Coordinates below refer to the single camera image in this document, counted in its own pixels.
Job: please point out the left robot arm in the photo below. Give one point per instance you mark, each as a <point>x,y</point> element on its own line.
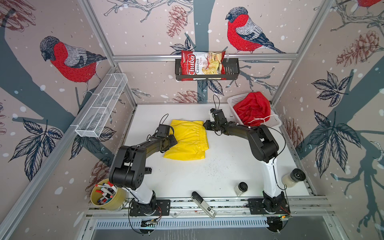
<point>129,165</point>

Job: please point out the yellow shorts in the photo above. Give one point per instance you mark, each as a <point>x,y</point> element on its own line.
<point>192,141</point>

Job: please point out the white black-capped bottle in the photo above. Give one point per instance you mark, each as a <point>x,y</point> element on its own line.
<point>294,177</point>

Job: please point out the red cassava chips bag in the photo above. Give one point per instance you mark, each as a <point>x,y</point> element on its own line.
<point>202,63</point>

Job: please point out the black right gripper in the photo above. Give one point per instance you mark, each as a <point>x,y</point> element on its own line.
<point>207,123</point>

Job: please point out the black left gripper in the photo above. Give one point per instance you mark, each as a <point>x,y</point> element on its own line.
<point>173,141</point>

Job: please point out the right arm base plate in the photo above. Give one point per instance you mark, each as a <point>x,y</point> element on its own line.
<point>272,207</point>

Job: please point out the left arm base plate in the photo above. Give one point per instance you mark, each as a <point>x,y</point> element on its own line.
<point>157,208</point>

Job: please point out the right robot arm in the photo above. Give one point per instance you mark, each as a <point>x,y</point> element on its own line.
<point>264,148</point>

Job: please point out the small black box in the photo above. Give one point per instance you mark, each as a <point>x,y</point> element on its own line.
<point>148,170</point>

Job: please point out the yellow cup of markers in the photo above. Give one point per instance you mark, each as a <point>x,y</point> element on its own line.
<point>108,196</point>

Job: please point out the black wire wall basket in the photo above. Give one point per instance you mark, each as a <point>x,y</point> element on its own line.
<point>229,69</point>

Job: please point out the red shorts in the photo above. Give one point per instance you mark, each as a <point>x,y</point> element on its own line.
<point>253,110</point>

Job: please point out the black silver stapler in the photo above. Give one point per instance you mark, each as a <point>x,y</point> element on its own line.
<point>203,205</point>

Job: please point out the white perforated plastic basket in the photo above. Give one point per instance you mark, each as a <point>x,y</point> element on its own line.
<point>273,121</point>

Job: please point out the white mesh wall shelf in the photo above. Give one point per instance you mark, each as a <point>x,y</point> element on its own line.
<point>99,112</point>

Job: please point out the small black-lidded jar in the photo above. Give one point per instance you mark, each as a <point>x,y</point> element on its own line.
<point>240,189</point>

